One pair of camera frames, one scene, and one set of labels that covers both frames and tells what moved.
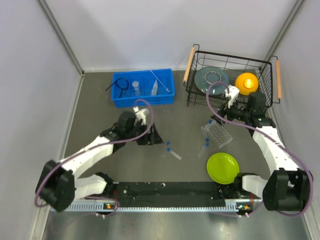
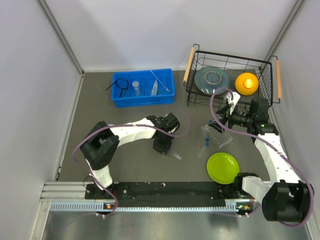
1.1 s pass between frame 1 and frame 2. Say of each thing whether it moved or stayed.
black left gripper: moved
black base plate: stayed
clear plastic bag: stayed
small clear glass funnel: stayed
